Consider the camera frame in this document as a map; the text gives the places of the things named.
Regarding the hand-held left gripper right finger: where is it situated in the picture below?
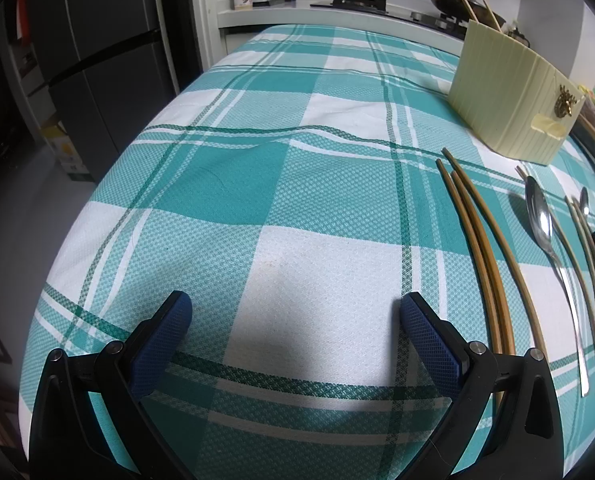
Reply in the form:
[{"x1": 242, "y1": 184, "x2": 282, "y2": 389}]
[{"x1": 400, "y1": 291, "x2": 565, "y2": 480}]

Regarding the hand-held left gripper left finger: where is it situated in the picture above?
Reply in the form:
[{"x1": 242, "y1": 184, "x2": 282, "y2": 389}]
[{"x1": 28, "y1": 290, "x2": 194, "y2": 480}]

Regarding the large steel spoon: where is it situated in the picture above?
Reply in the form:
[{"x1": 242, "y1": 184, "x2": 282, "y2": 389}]
[{"x1": 525, "y1": 176, "x2": 591, "y2": 398}]

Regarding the cream ribbed utensil holder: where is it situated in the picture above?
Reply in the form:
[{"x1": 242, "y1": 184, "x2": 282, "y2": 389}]
[{"x1": 448, "y1": 19, "x2": 587, "y2": 166}]

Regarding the teal plaid tablecloth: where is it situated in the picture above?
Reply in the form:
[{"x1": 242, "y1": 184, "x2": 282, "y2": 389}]
[{"x1": 20, "y1": 24, "x2": 595, "y2": 480}]

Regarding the cardboard box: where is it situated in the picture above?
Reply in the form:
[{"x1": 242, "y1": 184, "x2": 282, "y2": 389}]
[{"x1": 40, "y1": 120, "x2": 92, "y2": 184}]

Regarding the grey refrigerator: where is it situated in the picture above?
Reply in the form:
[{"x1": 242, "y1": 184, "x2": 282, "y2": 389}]
[{"x1": 22, "y1": 0, "x2": 179, "y2": 184}]

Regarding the black wok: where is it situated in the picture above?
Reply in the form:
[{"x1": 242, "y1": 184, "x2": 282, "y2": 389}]
[{"x1": 427, "y1": 0, "x2": 508, "y2": 28}]

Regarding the black gas stove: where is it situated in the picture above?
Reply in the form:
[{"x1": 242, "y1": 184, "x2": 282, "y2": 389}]
[{"x1": 310, "y1": 0, "x2": 471, "y2": 37}]

